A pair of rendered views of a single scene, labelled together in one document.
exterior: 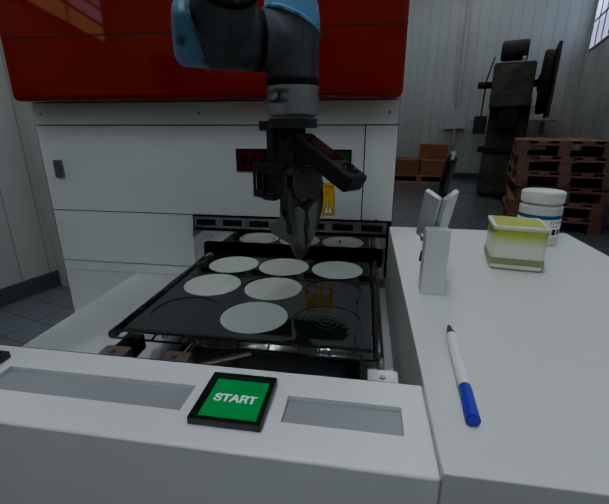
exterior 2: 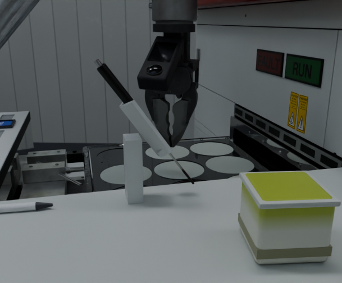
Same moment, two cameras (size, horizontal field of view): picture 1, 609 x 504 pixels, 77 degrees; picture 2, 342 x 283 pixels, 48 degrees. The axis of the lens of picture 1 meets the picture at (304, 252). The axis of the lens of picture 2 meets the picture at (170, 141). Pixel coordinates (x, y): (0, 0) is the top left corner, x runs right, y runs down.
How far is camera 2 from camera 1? 68 cm
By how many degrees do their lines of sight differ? 64
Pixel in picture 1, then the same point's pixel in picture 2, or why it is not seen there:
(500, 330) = (58, 229)
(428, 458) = not seen: outside the picture
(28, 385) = not seen: outside the picture
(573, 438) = not seen: outside the picture
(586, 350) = (24, 272)
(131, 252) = (212, 123)
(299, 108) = (155, 16)
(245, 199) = (257, 97)
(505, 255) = (243, 218)
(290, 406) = not seen: outside the picture
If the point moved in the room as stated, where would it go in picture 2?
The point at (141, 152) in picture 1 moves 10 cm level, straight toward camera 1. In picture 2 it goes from (222, 46) to (199, 49)
